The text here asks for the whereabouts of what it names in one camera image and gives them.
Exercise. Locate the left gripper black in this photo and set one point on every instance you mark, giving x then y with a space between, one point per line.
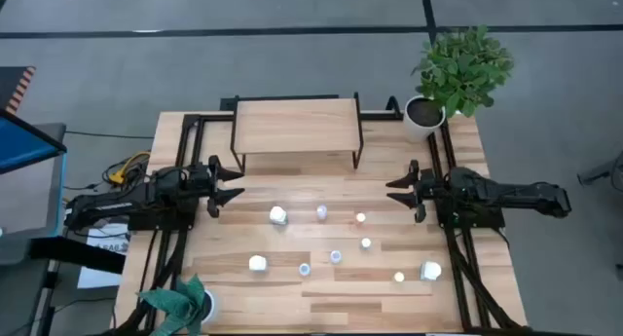
199 182

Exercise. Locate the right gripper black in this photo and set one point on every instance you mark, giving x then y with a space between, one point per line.
428 187

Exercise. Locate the pink pill vial white cap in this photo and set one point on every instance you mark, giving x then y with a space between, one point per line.
360 217

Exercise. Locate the white bottle with blue label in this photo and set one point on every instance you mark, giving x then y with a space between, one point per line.
430 271
257 263
278 215

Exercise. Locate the blue pill vial white cap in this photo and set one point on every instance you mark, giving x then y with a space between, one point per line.
366 243

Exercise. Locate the yellow pill vial white cap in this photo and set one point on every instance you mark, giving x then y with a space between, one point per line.
399 276

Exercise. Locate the translucent white plastic bottle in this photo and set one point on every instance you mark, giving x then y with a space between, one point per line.
335 256
304 269
321 211

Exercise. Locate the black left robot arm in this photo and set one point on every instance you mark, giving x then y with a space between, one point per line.
112 207

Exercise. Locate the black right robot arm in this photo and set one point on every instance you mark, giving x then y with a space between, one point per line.
511 195

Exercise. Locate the small teal plant white pot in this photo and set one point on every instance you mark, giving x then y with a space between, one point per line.
182 304

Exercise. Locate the leafy green plant white pot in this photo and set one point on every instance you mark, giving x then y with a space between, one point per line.
462 68

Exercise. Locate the white printed paper sheet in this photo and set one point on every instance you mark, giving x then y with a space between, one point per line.
99 277

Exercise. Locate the black metal beam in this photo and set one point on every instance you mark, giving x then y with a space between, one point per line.
78 254

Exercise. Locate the grey chair base leg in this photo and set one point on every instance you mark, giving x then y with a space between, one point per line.
598 173

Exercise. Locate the grey panel blue edge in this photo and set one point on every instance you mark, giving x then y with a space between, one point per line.
29 195

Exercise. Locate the monitor with blue screen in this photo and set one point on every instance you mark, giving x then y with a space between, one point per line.
24 143

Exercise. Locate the black mat orange striped edge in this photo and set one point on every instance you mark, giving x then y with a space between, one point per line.
10 83

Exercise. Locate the black aluminium frame strut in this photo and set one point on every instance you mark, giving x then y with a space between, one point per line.
181 151
458 277

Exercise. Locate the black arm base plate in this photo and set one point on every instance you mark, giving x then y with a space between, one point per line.
487 223
160 225

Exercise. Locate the black tubular bracket frame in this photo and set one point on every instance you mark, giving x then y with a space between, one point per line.
392 102

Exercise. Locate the wooden shelf black metal frame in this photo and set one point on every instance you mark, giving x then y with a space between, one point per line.
297 126

